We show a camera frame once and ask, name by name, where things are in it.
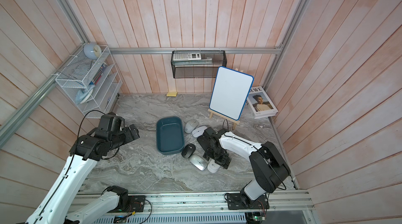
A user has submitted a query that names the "white beige round mouse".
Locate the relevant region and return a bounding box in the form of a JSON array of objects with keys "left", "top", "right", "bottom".
[{"left": 184, "top": 119, "right": 199, "bottom": 134}]

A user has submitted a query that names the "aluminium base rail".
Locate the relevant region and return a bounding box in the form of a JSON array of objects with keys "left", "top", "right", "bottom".
[{"left": 67, "top": 189, "right": 316, "bottom": 217}]

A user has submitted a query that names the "blue framed whiteboard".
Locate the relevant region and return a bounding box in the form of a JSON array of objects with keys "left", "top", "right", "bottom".
[{"left": 209, "top": 66, "right": 254, "bottom": 120}]

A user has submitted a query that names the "yellow sticky note pad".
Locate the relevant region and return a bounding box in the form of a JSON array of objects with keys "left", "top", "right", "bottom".
[{"left": 166, "top": 91, "right": 178, "bottom": 97}]

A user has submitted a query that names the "silver slim mouse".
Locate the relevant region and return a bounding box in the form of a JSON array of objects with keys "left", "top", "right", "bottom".
[{"left": 189, "top": 154, "right": 208, "bottom": 171}]

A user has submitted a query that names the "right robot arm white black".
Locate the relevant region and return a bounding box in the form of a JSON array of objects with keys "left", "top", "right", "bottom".
[{"left": 197, "top": 127, "right": 291, "bottom": 209}]

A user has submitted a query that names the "black mesh wall basket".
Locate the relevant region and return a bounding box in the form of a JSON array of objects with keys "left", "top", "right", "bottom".
[{"left": 171, "top": 50, "right": 227, "bottom": 79}]

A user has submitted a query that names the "white ribbed Lecoo mouse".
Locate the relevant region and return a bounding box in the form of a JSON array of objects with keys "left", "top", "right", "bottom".
[{"left": 207, "top": 159, "right": 220, "bottom": 173}]

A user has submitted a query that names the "wooden easel stand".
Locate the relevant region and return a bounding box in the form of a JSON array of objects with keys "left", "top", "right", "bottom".
[{"left": 208, "top": 109, "right": 240, "bottom": 131}]

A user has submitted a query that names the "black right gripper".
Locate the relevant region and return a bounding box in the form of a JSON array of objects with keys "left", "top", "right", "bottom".
[{"left": 202, "top": 146, "right": 230, "bottom": 169}]

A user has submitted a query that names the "teal plastic storage box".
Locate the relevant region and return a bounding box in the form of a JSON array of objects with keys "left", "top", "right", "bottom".
[{"left": 156, "top": 116, "right": 185, "bottom": 156}]

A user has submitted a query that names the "white iron on shelf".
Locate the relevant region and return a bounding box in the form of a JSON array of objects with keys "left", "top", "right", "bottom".
[{"left": 74, "top": 83, "right": 95, "bottom": 105}]

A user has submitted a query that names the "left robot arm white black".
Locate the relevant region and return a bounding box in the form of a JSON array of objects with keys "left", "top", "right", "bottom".
[{"left": 26, "top": 113, "right": 140, "bottom": 224}]

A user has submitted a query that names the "magazine with portrait cover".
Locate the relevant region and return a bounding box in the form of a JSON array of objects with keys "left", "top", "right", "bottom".
[{"left": 247, "top": 86, "right": 278, "bottom": 119}]

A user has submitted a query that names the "white wire mesh shelf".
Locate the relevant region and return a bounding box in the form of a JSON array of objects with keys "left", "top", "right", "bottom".
[{"left": 55, "top": 45, "right": 123, "bottom": 119}]

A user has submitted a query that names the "white calculator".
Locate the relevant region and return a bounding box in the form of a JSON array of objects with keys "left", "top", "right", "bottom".
[{"left": 173, "top": 52, "right": 202, "bottom": 62}]

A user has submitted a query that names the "white slim flat mouse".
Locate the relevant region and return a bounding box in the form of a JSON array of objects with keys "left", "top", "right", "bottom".
[{"left": 192, "top": 126, "right": 208, "bottom": 138}]

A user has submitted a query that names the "black Lecoo mouse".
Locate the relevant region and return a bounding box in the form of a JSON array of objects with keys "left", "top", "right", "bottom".
[{"left": 181, "top": 143, "right": 196, "bottom": 159}]

